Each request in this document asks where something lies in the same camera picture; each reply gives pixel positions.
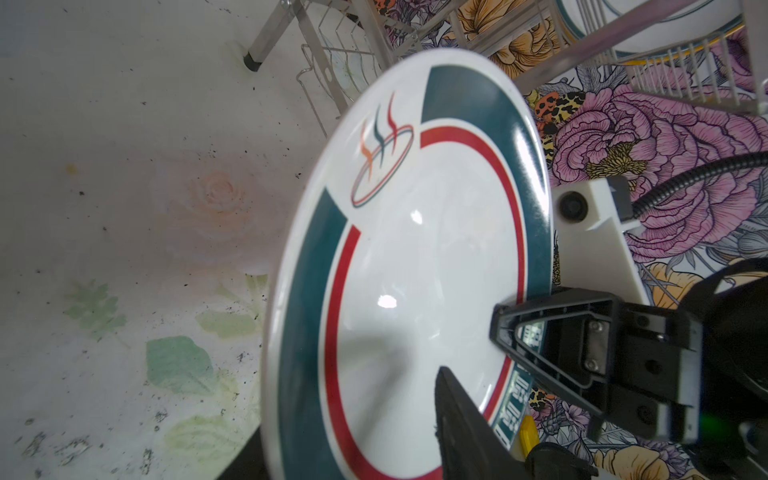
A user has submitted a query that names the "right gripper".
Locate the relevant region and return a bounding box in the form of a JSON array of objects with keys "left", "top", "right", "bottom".
[{"left": 490, "top": 288, "right": 703, "bottom": 444}]

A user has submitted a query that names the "metal wire dish rack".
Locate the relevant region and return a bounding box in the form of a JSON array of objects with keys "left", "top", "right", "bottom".
[{"left": 243, "top": 1, "right": 767, "bottom": 115}]

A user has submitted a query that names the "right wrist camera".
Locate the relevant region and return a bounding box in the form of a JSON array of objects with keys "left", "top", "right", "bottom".
[{"left": 552, "top": 176, "right": 650, "bottom": 305}]

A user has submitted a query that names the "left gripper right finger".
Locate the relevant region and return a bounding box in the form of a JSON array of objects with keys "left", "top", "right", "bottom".
[{"left": 434, "top": 366, "right": 528, "bottom": 479}]

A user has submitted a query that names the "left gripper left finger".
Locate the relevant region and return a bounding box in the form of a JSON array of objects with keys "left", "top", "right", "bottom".
[{"left": 218, "top": 428, "right": 270, "bottom": 480}]

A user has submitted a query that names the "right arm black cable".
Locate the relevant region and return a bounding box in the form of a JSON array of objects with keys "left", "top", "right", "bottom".
[{"left": 629, "top": 149, "right": 768, "bottom": 218}]

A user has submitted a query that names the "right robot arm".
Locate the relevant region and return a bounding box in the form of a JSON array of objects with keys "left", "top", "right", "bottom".
[{"left": 490, "top": 259, "right": 767, "bottom": 479}]

